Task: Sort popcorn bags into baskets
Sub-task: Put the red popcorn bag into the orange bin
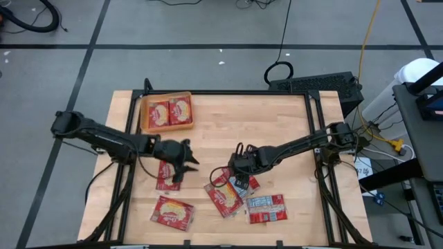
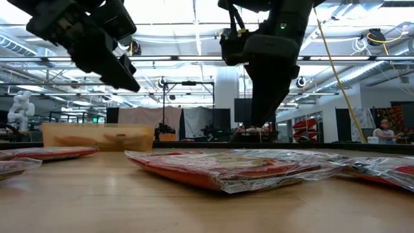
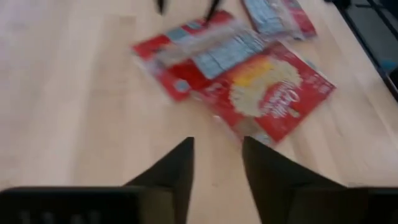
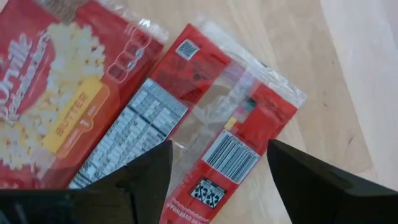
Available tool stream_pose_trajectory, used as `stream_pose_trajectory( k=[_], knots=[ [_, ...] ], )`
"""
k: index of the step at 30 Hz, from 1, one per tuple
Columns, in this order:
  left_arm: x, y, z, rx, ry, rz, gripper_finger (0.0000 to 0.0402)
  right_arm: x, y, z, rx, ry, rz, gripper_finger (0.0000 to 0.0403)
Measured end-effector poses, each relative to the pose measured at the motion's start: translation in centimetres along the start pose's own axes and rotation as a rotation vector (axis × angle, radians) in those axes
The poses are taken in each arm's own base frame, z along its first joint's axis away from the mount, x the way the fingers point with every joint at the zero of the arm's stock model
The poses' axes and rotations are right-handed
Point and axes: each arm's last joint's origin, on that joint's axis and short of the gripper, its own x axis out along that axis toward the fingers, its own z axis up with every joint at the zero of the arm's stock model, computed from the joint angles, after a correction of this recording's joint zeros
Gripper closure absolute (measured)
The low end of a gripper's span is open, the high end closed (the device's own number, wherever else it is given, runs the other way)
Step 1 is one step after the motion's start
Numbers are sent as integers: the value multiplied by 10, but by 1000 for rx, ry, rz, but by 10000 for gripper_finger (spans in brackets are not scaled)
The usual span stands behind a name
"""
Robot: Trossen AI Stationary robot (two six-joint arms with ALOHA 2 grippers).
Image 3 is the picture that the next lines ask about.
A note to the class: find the red popcorn bag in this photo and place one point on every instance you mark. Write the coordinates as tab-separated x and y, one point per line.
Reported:
273	15
186	71
280	93

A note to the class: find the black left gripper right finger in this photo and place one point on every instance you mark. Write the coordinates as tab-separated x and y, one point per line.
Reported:
267	180

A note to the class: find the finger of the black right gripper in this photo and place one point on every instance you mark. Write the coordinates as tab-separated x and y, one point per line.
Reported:
214	7
160	6

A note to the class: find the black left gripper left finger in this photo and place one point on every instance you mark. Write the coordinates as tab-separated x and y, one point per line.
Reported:
183	174

